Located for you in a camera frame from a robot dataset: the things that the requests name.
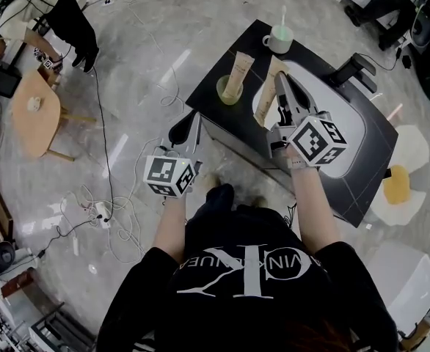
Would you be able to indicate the cardboard box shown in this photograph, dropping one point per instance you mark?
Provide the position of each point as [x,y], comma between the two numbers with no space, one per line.
[417,339]

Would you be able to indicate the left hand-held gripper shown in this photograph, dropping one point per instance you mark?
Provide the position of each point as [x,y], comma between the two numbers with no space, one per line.
[167,174]

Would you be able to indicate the person's right shoe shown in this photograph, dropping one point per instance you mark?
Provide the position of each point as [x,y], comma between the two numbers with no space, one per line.
[256,201]

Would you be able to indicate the person's right forearm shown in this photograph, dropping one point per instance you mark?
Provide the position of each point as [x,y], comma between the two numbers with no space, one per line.
[312,211]

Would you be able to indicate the person's black printed t-shirt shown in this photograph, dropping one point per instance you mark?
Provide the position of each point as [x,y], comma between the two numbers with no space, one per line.
[200,325]

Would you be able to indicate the white toothbrush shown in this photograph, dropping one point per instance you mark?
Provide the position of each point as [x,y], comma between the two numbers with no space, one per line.
[283,15]

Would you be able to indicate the black monitor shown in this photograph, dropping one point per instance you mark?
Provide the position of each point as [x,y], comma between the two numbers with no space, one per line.
[0,83]

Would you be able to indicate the wooden oval table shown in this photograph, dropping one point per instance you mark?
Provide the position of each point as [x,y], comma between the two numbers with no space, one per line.
[39,130]

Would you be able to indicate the small white mug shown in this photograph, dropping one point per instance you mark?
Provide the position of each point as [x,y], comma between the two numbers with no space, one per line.
[34,105]

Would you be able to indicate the white power strip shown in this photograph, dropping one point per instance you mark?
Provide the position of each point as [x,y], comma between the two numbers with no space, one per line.
[103,211]

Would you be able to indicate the grey wristband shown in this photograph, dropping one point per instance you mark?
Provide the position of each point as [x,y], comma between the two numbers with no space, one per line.
[297,164]

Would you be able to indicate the person's black trousers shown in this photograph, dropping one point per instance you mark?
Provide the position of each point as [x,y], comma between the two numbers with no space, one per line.
[220,198]

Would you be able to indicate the white sink basin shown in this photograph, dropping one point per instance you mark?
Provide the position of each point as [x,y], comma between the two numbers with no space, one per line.
[334,99]

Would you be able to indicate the white box cabinet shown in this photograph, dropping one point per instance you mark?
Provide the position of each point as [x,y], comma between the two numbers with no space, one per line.
[406,288]

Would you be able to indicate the black faucet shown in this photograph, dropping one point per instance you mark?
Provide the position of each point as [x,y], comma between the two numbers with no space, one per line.
[347,70]

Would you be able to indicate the white green-lined mug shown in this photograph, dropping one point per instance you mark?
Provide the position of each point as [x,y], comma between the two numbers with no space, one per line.
[279,44]

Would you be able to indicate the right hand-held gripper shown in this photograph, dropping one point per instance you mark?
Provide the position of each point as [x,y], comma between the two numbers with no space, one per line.
[317,141]

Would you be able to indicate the black vanity cabinet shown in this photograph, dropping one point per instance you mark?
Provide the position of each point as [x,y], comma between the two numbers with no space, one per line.
[209,94]

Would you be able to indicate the small black block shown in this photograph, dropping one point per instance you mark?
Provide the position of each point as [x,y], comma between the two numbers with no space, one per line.
[386,174]

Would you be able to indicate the person's left forearm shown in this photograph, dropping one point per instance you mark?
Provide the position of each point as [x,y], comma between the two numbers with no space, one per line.
[169,229]

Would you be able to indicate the fried egg shaped rug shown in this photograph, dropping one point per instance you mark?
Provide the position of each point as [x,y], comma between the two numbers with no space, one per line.
[417,149]

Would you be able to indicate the pale green cup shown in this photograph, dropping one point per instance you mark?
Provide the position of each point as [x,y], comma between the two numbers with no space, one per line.
[231,101]

